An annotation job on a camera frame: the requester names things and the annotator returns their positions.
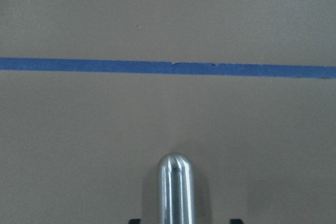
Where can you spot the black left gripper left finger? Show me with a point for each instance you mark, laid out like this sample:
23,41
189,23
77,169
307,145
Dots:
134,221

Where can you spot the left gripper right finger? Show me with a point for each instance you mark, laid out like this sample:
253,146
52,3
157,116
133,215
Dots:
235,221

